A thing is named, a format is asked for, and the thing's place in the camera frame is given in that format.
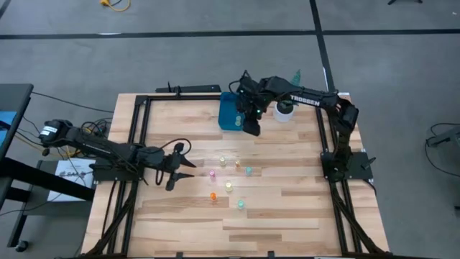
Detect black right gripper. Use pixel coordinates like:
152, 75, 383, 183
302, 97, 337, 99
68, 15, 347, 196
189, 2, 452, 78
235, 70, 270, 137

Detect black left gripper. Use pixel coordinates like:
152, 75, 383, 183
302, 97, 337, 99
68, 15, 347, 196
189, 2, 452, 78
138, 142, 197, 192

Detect blue plastic basket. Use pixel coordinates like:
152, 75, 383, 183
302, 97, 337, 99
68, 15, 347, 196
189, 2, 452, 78
217, 91, 247, 131

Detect black box with antennas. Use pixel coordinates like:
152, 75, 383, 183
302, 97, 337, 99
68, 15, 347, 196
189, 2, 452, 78
155, 81, 222, 94

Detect blue screen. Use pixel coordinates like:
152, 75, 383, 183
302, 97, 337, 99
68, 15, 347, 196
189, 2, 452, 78
0, 110, 17, 147

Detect black desk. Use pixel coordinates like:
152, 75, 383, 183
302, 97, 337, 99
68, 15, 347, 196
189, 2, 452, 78
0, 83, 96, 253

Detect black metal table frame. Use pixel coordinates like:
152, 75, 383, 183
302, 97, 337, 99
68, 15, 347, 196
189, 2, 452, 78
80, 92, 391, 259

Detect black floor cable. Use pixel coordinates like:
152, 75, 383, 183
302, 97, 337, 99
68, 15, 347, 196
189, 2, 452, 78
31, 91, 114, 114

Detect yellow extension cable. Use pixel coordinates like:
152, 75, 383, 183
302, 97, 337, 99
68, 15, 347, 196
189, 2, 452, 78
99, 0, 132, 12

